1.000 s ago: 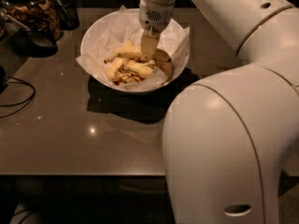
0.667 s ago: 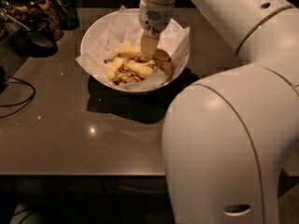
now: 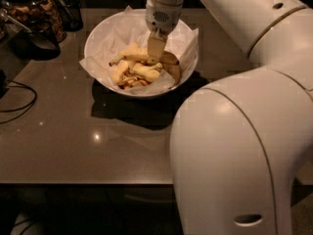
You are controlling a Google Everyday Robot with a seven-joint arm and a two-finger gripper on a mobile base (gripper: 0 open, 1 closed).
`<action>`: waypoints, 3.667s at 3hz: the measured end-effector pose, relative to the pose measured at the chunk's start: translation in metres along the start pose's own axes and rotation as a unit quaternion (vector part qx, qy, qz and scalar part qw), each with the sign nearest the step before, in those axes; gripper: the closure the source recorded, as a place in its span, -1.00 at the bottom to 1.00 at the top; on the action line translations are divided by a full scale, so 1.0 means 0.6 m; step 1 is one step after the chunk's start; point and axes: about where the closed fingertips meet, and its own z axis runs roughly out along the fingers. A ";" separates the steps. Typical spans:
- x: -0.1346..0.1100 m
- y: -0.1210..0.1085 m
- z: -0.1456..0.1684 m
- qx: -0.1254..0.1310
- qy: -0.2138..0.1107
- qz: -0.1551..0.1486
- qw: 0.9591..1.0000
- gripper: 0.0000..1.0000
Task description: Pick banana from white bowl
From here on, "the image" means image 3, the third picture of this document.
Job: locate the black mesh pen holder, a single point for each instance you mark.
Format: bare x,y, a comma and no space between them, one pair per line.
70,15

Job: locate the banana piece left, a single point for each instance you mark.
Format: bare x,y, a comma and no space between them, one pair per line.
119,73

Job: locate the banana piece right centre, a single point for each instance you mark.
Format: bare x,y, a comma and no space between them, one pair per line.
150,73

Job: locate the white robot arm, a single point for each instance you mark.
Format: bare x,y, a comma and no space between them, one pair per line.
237,143

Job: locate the banana peel right edge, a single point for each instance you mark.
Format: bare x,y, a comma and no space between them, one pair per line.
174,71

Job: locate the white paper liner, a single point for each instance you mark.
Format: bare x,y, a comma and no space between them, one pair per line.
111,39

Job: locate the white bowl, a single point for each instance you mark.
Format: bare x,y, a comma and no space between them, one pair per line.
107,30

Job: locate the small banana piece bottom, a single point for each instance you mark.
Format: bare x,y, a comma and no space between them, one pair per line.
127,80

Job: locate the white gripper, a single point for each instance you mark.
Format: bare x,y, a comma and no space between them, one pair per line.
161,18

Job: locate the glass jar with snacks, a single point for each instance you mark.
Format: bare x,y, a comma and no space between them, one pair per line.
27,11

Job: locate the metal spoon handle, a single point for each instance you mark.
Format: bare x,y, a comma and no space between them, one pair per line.
5,16

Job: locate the black mesh basket front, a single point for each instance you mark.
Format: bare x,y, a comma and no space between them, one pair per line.
38,44

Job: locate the long yellow banana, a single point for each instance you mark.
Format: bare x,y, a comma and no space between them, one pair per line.
135,53

